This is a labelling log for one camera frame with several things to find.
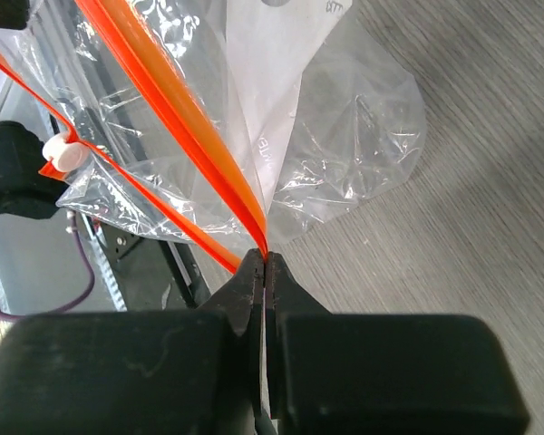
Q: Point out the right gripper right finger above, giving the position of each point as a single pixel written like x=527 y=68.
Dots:
x=383 y=373

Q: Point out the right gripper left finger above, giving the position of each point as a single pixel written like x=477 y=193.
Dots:
x=187 y=371

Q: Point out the clear zip top bag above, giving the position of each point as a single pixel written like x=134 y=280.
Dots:
x=231 y=125

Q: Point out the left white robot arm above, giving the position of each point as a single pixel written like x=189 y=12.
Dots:
x=23 y=191

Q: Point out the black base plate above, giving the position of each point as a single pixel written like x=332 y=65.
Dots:
x=144 y=274

